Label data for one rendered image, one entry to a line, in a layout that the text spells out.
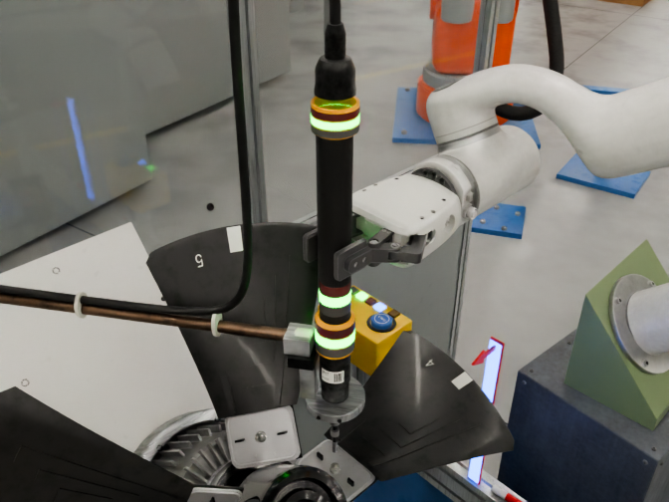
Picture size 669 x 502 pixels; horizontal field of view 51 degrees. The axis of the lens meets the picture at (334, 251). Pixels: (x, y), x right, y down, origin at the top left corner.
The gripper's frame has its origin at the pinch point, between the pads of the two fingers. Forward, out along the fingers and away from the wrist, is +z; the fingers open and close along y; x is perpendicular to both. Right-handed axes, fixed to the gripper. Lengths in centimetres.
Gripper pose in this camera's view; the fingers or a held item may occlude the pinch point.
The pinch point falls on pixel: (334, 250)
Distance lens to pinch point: 69.8
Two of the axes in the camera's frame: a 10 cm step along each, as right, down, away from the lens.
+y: -6.9, -3.9, 6.0
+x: 0.0, -8.4, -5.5
